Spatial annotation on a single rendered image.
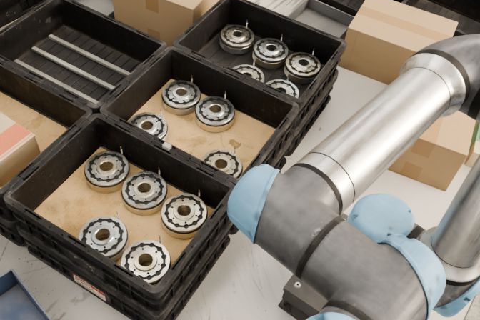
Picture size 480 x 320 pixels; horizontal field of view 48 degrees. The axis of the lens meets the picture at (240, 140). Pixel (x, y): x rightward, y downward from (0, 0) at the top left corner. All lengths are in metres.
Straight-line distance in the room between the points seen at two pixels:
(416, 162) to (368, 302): 1.06
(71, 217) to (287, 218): 0.81
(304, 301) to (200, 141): 0.47
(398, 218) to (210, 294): 0.48
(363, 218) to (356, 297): 0.57
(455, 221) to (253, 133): 0.64
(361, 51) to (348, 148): 1.20
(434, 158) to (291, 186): 0.99
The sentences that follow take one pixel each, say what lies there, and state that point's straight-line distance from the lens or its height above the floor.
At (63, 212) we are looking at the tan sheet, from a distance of 1.29.
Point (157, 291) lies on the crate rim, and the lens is 1.06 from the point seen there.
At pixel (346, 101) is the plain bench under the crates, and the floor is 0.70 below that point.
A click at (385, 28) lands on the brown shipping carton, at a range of 1.79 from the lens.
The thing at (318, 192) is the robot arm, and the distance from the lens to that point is 0.56.
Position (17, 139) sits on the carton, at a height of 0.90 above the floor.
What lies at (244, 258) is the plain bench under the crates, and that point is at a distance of 1.35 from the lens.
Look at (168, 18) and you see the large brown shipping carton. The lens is 1.75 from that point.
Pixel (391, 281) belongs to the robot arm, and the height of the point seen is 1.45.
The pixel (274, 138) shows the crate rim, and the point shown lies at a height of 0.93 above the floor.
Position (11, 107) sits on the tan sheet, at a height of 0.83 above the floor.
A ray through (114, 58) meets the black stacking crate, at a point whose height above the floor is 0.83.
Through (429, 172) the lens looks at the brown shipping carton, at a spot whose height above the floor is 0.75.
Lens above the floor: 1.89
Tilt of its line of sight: 49 degrees down
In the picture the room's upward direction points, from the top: 6 degrees clockwise
